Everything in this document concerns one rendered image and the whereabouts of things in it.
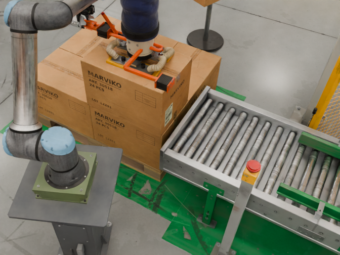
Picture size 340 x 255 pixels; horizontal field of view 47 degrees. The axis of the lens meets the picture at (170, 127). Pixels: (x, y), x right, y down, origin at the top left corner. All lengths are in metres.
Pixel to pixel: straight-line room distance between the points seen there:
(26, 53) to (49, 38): 2.59
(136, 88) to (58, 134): 0.68
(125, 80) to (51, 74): 0.87
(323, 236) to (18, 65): 1.85
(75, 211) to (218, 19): 3.24
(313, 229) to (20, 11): 1.89
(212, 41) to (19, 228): 2.67
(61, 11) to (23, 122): 0.54
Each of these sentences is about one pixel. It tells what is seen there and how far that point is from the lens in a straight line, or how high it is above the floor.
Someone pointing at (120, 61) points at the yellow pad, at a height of 0.97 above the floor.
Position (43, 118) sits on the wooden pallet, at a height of 0.10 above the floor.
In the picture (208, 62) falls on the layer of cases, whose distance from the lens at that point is 3.19.
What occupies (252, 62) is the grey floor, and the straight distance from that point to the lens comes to 4.17.
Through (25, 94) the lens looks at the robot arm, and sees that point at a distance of 1.90.
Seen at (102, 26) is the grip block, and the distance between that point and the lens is 2.57.
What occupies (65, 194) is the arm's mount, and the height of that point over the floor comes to 0.82.
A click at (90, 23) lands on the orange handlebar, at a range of 2.62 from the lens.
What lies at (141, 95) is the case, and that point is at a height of 0.86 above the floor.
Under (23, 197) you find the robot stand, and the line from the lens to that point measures 2.18.
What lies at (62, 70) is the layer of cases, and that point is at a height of 0.54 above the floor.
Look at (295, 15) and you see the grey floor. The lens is 5.07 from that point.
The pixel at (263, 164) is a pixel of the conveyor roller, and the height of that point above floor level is 0.55.
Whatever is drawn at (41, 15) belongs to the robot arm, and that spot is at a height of 1.58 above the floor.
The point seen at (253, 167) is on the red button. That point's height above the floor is 1.04.
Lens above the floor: 2.52
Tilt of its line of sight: 48 degrees down
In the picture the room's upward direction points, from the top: 4 degrees clockwise
